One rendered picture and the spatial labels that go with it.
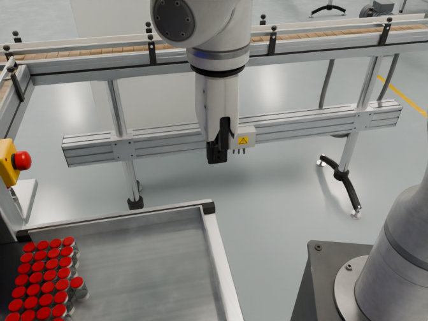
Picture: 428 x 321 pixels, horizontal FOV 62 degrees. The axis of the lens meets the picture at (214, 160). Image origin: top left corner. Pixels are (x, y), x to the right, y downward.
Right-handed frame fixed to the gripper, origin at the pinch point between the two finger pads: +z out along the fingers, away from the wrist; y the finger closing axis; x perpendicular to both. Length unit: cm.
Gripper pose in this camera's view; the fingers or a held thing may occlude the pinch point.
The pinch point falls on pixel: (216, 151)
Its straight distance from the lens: 58.0
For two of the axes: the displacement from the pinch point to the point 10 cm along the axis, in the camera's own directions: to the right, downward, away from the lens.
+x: 9.8, -1.3, 1.5
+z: 0.0, 7.7, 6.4
